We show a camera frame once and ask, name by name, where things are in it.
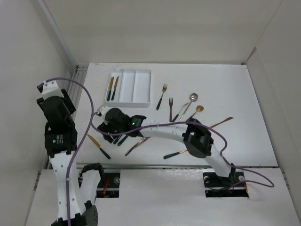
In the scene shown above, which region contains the gold knife green handle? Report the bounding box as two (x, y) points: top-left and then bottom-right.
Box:
(106, 76), (114, 101)
(87, 134), (111, 160)
(111, 76), (119, 101)

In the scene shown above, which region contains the white three-compartment cutlery tray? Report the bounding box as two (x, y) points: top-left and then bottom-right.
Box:
(105, 69), (152, 108)

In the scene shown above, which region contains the gold fork green handle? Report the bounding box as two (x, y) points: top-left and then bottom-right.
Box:
(163, 150), (187, 159)
(156, 83), (168, 110)

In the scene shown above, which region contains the silver spoon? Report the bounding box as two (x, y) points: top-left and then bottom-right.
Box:
(179, 93), (198, 121)

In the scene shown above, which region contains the rose gold knife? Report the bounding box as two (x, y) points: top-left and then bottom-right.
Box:
(210, 117), (234, 128)

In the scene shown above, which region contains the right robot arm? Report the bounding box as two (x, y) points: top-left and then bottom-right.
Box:
(91, 106), (235, 186)

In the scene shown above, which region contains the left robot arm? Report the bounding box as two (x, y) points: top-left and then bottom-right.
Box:
(37, 80), (105, 226)

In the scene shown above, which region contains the silver fork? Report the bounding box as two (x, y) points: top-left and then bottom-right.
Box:
(125, 137), (146, 156)

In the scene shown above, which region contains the rose gold fork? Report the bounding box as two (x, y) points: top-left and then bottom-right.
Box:
(129, 137), (149, 151)

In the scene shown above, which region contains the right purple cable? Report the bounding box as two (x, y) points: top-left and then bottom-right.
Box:
(91, 112), (275, 189)

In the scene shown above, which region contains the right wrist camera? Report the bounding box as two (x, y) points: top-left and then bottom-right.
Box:
(96, 105), (111, 117)

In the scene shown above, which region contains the aluminium rail frame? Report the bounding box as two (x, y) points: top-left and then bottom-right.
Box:
(44, 65), (88, 170)

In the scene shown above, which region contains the copper fork green handle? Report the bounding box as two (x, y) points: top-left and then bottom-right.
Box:
(169, 97), (174, 122)

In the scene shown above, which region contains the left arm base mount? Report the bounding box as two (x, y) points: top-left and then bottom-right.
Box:
(96, 169), (120, 198)

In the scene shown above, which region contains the gold fork green handle front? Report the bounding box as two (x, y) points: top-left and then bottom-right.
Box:
(163, 150), (187, 159)

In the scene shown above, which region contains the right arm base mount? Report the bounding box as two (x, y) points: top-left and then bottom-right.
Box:
(203, 170), (249, 198)

